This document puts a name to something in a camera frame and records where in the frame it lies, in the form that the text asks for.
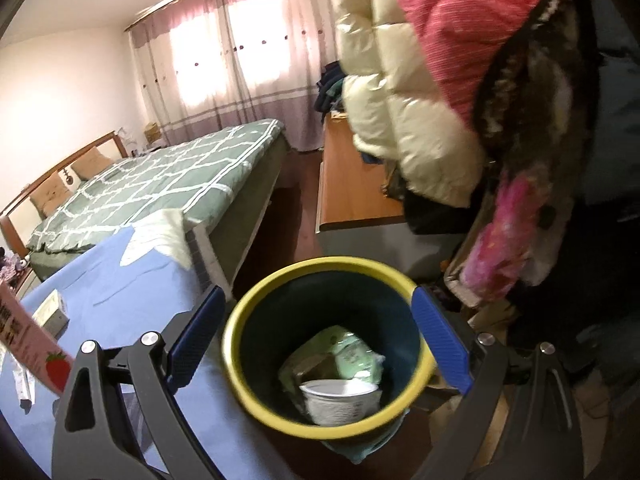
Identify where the pink strawberry milk carton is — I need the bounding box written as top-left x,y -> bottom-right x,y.
0,283 -> 74,396

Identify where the green wet wipes pack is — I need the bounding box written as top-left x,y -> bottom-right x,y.
278,325 -> 385,398

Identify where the brown square lid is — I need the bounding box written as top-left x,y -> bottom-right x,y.
292,352 -> 340,385

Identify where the yellow rim trash bin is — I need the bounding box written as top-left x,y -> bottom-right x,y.
221,257 -> 436,441

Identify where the small white paper slip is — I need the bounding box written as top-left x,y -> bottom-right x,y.
13,361 -> 36,414

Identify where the pale green flat box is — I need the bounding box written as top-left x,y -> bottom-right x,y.
32,289 -> 70,338

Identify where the blue star tablecloth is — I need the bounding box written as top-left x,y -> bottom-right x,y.
1,228 -> 294,479

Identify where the clothes pile on nightstand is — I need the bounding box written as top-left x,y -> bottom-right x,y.
0,247 -> 27,284

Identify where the pink floral bag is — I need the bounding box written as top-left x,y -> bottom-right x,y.
445,165 -> 551,309

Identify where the left brown pillow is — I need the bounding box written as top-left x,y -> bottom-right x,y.
29,172 -> 72,219

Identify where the brown pillow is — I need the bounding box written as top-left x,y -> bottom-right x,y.
29,172 -> 72,219
70,148 -> 114,181

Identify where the right brown pillow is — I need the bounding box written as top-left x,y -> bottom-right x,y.
70,148 -> 114,181

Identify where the green plaid duvet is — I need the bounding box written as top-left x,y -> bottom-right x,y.
27,119 -> 284,254

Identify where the wooden side cabinet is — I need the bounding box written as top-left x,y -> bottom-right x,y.
316,116 -> 461,278

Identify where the woven basket by window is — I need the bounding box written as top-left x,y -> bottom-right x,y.
143,122 -> 163,144

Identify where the cream puffer jacket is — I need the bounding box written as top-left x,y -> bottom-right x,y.
332,0 -> 484,208

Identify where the dark clothes pile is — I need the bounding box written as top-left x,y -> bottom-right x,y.
314,61 -> 346,120

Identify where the pink white curtain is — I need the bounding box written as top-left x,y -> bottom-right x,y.
128,0 -> 337,152

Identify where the red dotted puffer jacket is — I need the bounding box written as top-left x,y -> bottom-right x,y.
398,0 -> 540,125

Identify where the wooden frame bed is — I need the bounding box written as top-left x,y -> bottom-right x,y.
10,118 -> 288,286

